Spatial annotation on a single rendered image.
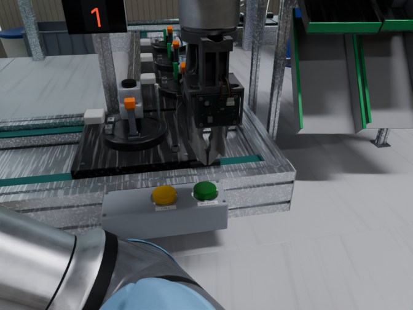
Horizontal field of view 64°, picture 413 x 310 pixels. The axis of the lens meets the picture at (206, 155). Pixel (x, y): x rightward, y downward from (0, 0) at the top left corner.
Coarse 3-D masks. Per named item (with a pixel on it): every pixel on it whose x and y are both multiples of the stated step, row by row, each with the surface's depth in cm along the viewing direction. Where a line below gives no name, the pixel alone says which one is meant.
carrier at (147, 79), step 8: (176, 64) 96; (176, 72) 97; (144, 80) 100; (152, 80) 101; (160, 80) 104; (168, 80) 98; (176, 80) 98; (144, 88) 98; (152, 88) 98; (160, 88) 92; (168, 88) 92; (176, 88) 92; (144, 96) 93; (152, 96) 93; (160, 96) 93; (168, 96) 91; (144, 104) 88; (152, 104) 88; (160, 104) 88; (168, 104) 88; (144, 112) 85
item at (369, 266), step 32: (192, 256) 58; (224, 256) 58; (256, 256) 58; (288, 256) 58; (320, 256) 58; (352, 256) 58; (384, 256) 58; (224, 288) 53; (256, 288) 53; (288, 288) 53; (320, 288) 53; (352, 288) 53; (384, 288) 53
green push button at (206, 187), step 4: (196, 184) 57; (200, 184) 57; (204, 184) 57; (208, 184) 57; (212, 184) 57; (196, 188) 56; (200, 188) 56; (204, 188) 56; (208, 188) 56; (212, 188) 56; (196, 192) 56; (200, 192) 56; (204, 192) 56; (208, 192) 56; (212, 192) 56; (196, 196) 56; (200, 196) 55; (204, 196) 55; (208, 196) 55; (212, 196) 56
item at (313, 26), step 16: (304, 0) 63; (320, 0) 66; (336, 0) 66; (352, 0) 66; (368, 0) 63; (304, 16) 62; (320, 16) 63; (336, 16) 63; (352, 16) 63; (368, 16) 63; (320, 32) 60; (336, 32) 60; (352, 32) 60; (368, 32) 60
